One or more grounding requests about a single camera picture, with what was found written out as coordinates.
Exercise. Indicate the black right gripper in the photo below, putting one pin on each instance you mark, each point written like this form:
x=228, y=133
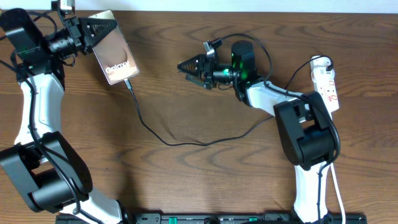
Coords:
x=203, y=60

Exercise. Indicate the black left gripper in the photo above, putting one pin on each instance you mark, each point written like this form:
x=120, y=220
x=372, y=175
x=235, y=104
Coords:
x=81, y=34

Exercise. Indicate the Galaxy S25 Ultra smartphone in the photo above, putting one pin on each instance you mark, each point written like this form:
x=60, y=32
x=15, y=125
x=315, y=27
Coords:
x=114, y=55

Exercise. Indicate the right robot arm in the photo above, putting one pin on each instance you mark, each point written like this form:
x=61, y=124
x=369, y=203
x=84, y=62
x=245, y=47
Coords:
x=307, y=133

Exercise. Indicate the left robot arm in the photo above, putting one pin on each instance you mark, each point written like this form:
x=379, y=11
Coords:
x=47, y=172

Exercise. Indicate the white power strip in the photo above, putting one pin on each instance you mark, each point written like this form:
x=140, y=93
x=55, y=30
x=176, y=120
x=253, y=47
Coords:
x=323, y=78

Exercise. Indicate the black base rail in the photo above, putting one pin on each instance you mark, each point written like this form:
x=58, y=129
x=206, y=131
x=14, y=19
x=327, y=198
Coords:
x=270, y=217

